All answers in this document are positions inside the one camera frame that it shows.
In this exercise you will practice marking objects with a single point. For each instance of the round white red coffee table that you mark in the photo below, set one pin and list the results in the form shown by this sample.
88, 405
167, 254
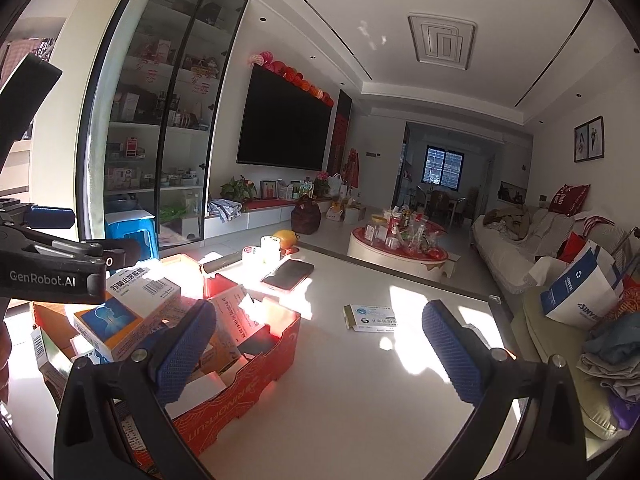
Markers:
403, 241

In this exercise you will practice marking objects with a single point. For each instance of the black wall television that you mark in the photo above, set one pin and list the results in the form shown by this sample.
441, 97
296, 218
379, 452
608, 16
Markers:
283, 125

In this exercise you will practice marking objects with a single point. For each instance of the pile of folded clothes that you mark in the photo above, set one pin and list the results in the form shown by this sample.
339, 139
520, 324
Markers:
611, 355

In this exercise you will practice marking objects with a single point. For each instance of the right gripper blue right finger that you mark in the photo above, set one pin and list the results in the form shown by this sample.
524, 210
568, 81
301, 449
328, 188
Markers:
462, 354

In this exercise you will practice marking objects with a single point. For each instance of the black smartphone red case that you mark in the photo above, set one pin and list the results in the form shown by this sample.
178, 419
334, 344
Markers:
289, 274

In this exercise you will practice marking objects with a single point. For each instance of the orange blue throat medicine box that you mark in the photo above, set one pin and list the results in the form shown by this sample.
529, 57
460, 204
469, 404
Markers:
137, 301

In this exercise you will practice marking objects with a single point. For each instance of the glass display cabinet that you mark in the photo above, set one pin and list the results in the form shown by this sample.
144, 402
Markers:
147, 127

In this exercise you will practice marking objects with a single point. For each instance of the blue plastic stool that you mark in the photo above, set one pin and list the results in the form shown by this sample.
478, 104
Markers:
132, 237

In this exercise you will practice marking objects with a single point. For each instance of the dark maroon bag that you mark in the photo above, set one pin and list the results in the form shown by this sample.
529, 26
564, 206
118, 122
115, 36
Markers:
306, 216

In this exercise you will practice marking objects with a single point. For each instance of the green potted plant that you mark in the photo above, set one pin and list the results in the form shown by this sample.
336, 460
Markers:
240, 190

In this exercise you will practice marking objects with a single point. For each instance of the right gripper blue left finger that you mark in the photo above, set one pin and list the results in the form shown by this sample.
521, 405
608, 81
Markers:
169, 356

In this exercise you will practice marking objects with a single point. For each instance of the red cushion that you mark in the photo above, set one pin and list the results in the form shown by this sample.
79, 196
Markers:
569, 199

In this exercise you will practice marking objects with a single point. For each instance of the white olive medicine box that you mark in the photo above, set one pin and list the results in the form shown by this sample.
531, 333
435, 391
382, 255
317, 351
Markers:
363, 319

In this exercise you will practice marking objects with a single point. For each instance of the blue white paper bag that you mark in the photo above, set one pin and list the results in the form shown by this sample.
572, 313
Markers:
586, 291

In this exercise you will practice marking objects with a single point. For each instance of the white sofa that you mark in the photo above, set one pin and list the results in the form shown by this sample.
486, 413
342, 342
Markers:
517, 265

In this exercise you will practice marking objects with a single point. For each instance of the framed wall pictures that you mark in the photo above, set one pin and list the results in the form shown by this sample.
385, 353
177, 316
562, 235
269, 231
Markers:
589, 140

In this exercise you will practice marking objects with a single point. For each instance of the dark window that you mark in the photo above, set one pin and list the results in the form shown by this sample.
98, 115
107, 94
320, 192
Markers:
443, 168

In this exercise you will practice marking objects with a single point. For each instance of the ceiling air vent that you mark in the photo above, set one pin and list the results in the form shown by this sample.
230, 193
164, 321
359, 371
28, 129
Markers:
441, 41

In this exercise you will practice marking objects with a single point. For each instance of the red cardboard storage box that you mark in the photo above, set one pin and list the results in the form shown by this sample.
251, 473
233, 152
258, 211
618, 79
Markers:
212, 349

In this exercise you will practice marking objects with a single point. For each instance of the orange fruit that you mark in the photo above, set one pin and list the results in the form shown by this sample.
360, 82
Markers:
286, 238

